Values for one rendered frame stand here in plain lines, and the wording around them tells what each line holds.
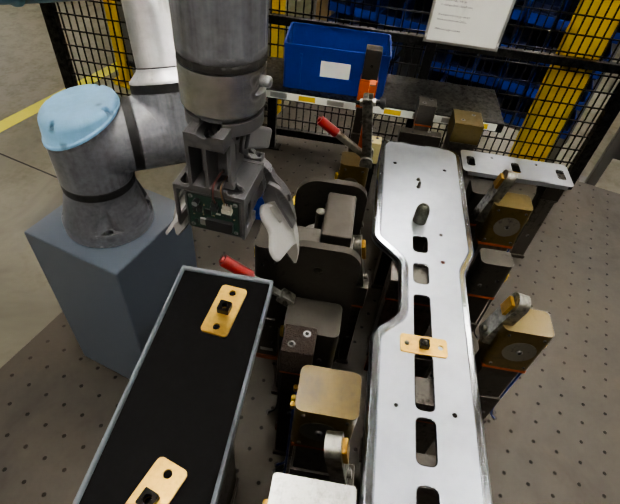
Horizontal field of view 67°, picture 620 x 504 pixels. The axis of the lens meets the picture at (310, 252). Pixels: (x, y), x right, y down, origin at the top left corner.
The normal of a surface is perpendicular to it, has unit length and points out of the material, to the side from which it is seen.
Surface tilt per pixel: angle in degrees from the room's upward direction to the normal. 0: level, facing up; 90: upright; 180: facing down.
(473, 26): 90
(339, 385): 0
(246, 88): 90
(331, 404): 0
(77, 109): 8
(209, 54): 90
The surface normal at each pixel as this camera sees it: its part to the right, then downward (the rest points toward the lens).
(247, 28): 0.64, 0.59
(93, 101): -0.04, -0.65
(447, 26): -0.15, 0.70
